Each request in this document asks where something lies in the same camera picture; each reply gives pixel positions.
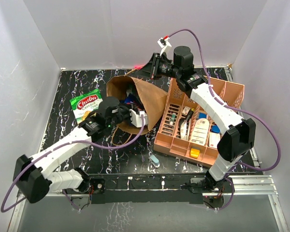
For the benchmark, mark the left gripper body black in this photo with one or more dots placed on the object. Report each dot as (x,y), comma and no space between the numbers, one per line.
(123,115)

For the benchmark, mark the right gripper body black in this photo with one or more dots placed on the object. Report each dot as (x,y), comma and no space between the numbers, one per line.
(167,68)

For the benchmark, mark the brown paper bag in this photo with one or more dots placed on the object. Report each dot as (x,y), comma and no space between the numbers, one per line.
(152,97)

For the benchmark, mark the green cassava chips bag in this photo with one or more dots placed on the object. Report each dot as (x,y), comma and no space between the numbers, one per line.
(84,104)

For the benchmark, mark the blue chips bag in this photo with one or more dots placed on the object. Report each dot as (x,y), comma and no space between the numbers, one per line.
(131,99)

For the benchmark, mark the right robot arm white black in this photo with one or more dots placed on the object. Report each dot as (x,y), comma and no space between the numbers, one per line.
(238,134)

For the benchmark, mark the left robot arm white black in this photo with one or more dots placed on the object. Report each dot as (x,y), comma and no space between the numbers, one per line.
(35,176)

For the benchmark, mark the white green tube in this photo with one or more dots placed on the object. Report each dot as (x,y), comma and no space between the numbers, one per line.
(172,119)

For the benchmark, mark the black marker pen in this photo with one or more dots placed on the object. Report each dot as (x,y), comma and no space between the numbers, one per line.
(189,115)

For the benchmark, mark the small blue white stapler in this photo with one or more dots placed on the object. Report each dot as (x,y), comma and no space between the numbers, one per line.
(154,161)

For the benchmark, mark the orange plastic organizer tray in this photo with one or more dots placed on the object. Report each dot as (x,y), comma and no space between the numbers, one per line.
(192,130)

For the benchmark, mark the white label card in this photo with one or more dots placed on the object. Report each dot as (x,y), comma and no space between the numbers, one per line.
(200,131)

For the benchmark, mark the blue square box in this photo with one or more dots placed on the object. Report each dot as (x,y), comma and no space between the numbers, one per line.
(215,129)

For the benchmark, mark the yellow block in tray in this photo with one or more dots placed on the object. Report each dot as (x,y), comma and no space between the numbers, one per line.
(194,152)

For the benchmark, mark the white red box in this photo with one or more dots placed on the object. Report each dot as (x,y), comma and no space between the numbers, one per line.
(214,139)

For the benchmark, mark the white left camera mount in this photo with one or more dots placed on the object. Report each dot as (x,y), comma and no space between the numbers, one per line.
(138,119)

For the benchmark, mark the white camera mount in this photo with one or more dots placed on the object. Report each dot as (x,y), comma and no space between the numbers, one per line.
(138,119)
(165,45)

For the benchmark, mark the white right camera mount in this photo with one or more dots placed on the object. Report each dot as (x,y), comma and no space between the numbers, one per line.
(165,45)

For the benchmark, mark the aluminium front rail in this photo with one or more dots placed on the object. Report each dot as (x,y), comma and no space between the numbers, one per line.
(153,203)

